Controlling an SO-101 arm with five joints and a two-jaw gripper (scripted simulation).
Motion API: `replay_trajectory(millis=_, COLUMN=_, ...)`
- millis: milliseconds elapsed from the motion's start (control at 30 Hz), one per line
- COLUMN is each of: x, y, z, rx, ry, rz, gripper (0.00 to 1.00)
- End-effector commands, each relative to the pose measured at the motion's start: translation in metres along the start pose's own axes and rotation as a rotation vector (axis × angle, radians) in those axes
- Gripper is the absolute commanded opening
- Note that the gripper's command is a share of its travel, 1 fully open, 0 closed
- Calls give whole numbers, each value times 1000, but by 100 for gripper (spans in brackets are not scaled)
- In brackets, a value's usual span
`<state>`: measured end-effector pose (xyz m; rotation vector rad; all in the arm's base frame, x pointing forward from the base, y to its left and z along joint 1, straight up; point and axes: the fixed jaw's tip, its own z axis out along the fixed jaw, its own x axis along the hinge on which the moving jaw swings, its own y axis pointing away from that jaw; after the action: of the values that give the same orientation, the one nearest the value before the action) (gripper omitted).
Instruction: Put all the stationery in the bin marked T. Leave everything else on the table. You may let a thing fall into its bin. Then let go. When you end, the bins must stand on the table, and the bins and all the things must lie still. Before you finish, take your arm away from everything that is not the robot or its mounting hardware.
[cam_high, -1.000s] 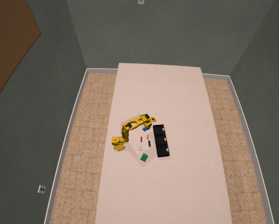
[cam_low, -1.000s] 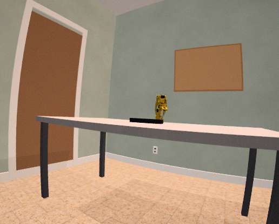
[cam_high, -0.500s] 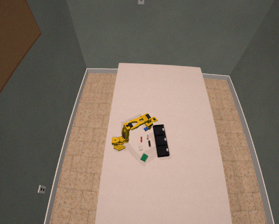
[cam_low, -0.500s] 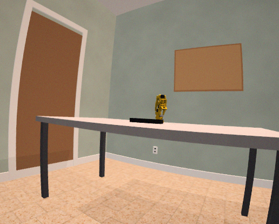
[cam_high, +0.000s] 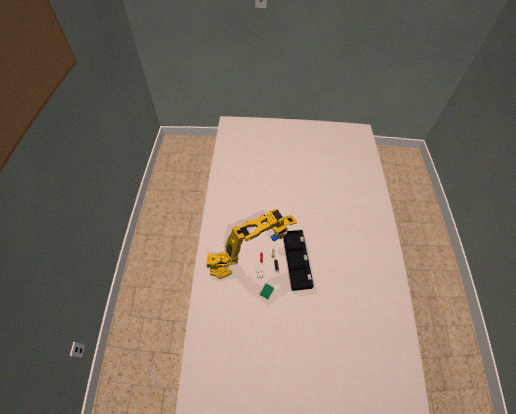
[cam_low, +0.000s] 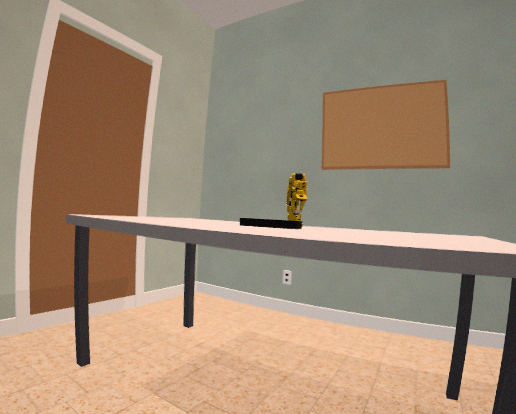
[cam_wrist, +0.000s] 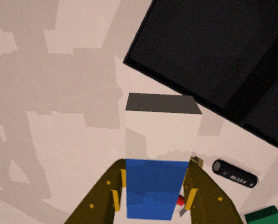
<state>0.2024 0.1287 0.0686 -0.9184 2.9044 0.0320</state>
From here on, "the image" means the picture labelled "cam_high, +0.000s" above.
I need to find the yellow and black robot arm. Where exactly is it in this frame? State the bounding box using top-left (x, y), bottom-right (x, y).
top-left (207, 209), bottom-right (284, 279)

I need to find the green block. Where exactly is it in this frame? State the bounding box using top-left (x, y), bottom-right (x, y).
top-left (260, 284), bottom-right (274, 299)

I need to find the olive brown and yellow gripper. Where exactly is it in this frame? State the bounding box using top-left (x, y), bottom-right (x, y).
top-left (272, 215), bottom-right (297, 239)

